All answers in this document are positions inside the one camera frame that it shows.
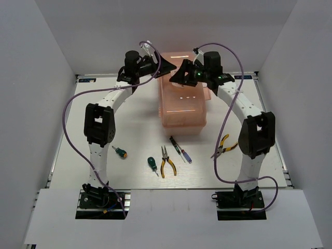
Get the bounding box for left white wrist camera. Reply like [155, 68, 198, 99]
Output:
[140, 41, 157, 62]

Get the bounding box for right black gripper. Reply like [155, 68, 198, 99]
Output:
[170, 59, 211, 87]

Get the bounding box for stubby dark green screwdriver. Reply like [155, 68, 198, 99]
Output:
[147, 157, 159, 176]

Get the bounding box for stubby green orange screwdriver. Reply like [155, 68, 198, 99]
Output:
[112, 146, 127, 159]

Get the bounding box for purple cable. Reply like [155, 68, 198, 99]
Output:
[62, 40, 163, 218]
[193, 43, 280, 215]

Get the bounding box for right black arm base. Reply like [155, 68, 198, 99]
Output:
[211, 191, 267, 221]

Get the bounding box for pink plastic toolbox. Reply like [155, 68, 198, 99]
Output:
[158, 52, 211, 136]

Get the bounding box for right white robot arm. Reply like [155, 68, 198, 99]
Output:
[170, 51, 275, 207]

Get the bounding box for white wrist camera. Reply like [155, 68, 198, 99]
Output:
[140, 41, 157, 62]
[193, 48, 204, 65]

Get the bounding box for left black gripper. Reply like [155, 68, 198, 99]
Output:
[136, 50, 177, 78]

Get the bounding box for yellow black small pliers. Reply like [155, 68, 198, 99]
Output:
[210, 134, 239, 161]

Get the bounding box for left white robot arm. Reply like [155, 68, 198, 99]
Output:
[84, 50, 176, 188]

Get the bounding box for blue handled small screwdriver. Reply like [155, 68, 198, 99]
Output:
[181, 149, 192, 163]

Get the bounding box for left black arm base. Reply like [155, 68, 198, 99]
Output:
[75, 190, 131, 220]

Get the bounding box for yellow long nose pliers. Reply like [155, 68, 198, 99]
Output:
[160, 146, 177, 178]

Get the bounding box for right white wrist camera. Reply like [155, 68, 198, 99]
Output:
[193, 48, 204, 65]

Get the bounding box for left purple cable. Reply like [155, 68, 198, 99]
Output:
[62, 40, 163, 218]

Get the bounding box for black green precision screwdriver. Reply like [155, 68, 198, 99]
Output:
[169, 136, 185, 162]

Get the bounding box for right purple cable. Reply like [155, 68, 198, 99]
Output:
[193, 43, 280, 215]

